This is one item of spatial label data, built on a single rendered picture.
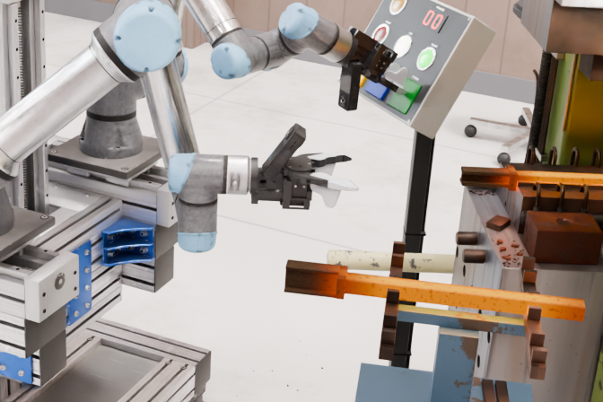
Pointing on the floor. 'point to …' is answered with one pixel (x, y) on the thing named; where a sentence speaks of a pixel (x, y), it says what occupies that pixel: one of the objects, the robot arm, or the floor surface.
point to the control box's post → (418, 180)
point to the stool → (506, 123)
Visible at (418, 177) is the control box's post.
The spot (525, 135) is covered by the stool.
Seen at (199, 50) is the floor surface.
